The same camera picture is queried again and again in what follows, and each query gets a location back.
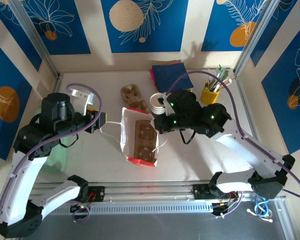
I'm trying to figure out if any white and red gift bag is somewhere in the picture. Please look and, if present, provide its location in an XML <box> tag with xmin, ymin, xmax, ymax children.
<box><xmin>99</xmin><ymin>106</ymin><xmax>169</xmax><ymax>167</ymax></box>

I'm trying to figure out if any brown pulp cup carrier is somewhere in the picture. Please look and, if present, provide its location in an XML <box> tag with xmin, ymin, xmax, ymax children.
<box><xmin>132</xmin><ymin>119</ymin><xmax>158</xmax><ymax>163</ymax></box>

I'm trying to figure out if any wooden coffee stirrer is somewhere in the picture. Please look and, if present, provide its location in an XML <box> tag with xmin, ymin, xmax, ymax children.
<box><xmin>218</xmin><ymin>76</ymin><xmax>235</xmax><ymax>91</ymax></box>

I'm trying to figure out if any yellow metal bucket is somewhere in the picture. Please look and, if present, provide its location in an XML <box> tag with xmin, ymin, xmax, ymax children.
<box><xmin>200</xmin><ymin>81</ymin><xmax>222</xmax><ymax>105</ymax></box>

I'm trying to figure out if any stack of paper cups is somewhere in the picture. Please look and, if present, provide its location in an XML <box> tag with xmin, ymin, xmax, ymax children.
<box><xmin>149</xmin><ymin>92</ymin><xmax>168</xmax><ymax>116</ymax></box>

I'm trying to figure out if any blue paper napkin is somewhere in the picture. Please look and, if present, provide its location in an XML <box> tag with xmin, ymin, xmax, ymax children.
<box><xmin>151</xmin><ymin>62</ymin><xmax>195</xmax><ymax>92</ymax></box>

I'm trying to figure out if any white wrapped straw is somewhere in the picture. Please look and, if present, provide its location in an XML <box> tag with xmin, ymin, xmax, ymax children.
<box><xmin>206</xmin><ymin>68</ymin><xmax>214</xmax><ymax>87</ymax></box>

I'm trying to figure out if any mint green zip pouch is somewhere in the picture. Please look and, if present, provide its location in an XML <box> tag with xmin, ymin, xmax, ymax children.
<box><xmin>22</xmin><ymin>109</ymin><xmax>69</xmax><ymax>174</ymax></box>

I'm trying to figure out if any pink paper napkin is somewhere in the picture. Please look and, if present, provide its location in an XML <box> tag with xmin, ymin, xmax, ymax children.
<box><xmin>148</xmin><ymin>69</ymin><xmax>158</xmax><ymax>84</ymax></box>

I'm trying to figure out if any green wrapped straw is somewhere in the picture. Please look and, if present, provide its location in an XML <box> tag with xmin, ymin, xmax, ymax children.
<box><xmin>216</xmin><ymin>64</ymin><xmax>228</xmax><ymax>81</ymax></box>

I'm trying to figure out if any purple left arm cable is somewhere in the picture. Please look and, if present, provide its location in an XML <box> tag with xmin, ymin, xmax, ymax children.
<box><xmin>0</xmin><ymin>83</ymin><xmax>104</xmax><ymax>226</ymax></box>

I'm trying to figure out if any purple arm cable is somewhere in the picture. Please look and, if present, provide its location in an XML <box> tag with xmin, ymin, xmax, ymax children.
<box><xmin>164</xmin><ymin>70</ymin><xmax>300</xmax><ymax>218</ymax></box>
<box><xmin>0</xmin><ymin>83</ymin><xmax>104</xmax><ymax>226</ymax></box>

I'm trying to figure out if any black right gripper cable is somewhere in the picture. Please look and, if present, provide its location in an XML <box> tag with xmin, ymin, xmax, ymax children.
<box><xmin>179</xmin><ymin>128</ymin><xmax>198</xmax><ymax>145</ymax></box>

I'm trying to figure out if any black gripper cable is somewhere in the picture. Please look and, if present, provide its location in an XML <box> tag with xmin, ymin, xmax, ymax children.
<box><xmin>58</xmin><ymin>133</ymin><xmax>80</xmax><ymax>148</ymax></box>
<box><xmin>179</xmin><ymin>128</ymin><xmax>198</xmax><ymax>145</ymax></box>

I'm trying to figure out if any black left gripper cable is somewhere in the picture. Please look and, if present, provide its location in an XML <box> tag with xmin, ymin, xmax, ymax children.
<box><xmin>58</xmin><ymin>133</ymin><xmax>80</xmax><ymax>148</ymax></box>

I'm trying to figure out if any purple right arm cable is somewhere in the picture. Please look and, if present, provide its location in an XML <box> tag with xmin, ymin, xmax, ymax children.
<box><xmin>164</xmin><ymin>70</ymin><xmax>300</xmax><ymax>218</ymax></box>

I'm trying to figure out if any aluminium frame post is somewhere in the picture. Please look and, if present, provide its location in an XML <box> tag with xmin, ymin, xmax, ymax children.
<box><xmin>8</xmin><ymin>0</ymin><xmax>61</xmax><ymax>80</ymax></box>
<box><xmin>233</xmin><ymin>0</ymin><xmax>277</xmax><ymax>77</ymax></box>

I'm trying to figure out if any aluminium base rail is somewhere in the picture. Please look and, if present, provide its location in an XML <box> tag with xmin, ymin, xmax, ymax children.
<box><xmin>29</xmin><ymin>180</ymin><xmax>287</xmax><ymax>202</ymax></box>

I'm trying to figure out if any slotted grey cable duct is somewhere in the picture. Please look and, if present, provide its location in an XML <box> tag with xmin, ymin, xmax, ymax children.
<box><xmin>48</xmin><ymin>201</ymin><xmax>216</xmax><ymax>216</ymax></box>

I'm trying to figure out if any blue coiled cable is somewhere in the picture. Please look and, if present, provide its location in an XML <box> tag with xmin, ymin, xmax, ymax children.
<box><xmin>253</xmin><ymin>193</ymin><xmax>273</xmax><ymax>219</ymax></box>

